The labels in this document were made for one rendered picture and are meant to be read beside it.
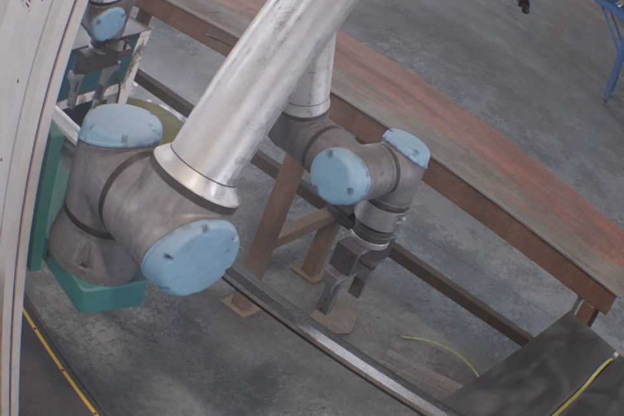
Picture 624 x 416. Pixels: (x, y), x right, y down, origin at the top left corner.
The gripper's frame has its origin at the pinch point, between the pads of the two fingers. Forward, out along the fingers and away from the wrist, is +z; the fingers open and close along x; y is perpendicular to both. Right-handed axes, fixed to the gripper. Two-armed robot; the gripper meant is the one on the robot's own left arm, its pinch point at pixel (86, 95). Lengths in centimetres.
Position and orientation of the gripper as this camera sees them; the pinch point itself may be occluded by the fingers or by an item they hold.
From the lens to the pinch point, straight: 242.3
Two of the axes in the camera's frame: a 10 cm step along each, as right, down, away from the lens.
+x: -5.8, 2.1, -7.9
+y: -7.5, -5.3, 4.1
